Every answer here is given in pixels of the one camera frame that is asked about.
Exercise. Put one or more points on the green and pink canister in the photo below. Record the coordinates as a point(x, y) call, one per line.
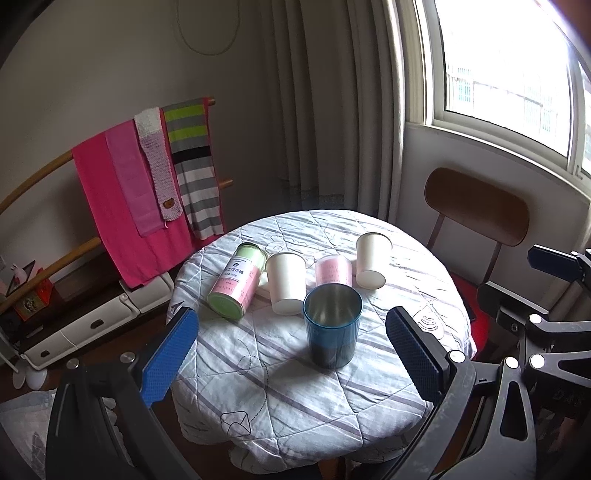
point(235, 284)

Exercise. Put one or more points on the white and pink knitted scarf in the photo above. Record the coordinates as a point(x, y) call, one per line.
point(159, 175)

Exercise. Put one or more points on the wooden towel rack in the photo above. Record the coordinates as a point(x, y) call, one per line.
point(27, 177)

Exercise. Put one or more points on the white paper cup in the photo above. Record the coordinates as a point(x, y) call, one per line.
point(371, 261)
point(285, 286)

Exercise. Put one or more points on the red box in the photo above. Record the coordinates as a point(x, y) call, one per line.
point(34, 300)

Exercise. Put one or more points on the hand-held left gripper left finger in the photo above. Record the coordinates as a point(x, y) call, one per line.
point(168, 360)

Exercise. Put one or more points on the white drawer unit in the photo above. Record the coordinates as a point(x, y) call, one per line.
point(92, 323)

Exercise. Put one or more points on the white round object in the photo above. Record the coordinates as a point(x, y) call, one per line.
point(32, 378)

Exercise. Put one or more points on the white framed window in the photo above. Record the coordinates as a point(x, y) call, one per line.
point(508, 69)

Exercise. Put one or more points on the round table with quilted cloth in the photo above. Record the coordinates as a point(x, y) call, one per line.
point(258, 378)

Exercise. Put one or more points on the pink cup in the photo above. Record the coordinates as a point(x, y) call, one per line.
point(332, 272)

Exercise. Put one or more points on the wooden chair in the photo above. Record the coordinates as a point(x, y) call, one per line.
point(475, 207)

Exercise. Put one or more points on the beige curtain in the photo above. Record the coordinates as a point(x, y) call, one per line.
point(323, 115)

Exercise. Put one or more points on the hot pink towel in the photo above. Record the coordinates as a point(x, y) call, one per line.
point(111, 221)

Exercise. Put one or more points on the striped grey green cloth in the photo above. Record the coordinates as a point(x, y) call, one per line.
point(194, 161)

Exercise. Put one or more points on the white patterned cloth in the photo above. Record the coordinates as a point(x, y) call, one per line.
point(23, 424)

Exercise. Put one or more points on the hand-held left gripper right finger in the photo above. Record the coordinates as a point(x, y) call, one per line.
point(413, 355)

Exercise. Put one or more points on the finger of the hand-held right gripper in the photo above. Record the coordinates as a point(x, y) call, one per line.
point(508, 307)
point(551, 258)

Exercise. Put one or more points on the red seat cushion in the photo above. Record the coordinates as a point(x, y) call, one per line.
point(482, 339)

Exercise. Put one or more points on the blue metal cup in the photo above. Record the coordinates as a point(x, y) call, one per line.
point(332, 341)

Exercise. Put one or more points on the light pink towel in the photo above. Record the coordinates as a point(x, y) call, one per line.
point(131, 184)

